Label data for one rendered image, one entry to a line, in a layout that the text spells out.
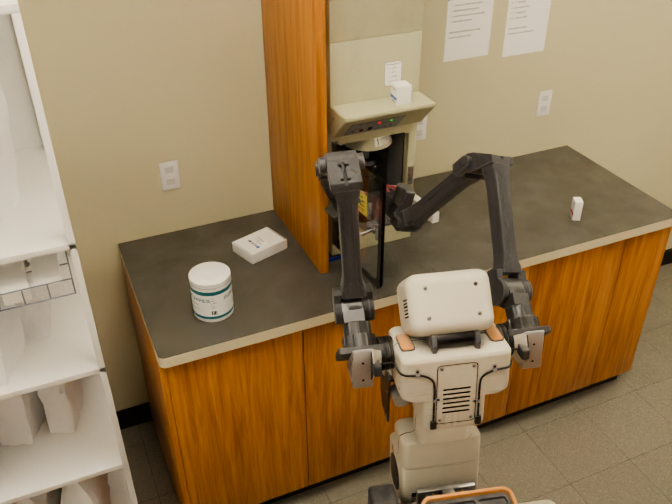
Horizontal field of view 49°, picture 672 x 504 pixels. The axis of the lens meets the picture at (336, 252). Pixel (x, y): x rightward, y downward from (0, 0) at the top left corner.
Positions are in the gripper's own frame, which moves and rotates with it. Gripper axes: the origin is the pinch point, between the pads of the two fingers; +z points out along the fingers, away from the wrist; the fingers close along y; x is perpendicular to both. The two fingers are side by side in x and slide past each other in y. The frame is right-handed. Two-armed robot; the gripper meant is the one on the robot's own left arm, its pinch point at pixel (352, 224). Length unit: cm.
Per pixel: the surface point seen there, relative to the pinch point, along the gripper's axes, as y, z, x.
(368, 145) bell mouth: -22.7, -3.8, -23.4
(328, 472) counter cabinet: 56, 91, 5
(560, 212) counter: -77, 65, -6
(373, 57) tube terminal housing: -36, -32, -21
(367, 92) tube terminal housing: -29.2, -22.9, -21.2
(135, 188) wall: 50, -15, -69
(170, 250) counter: 53, 5, -53
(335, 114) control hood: -15.6, -25.2, -18.1
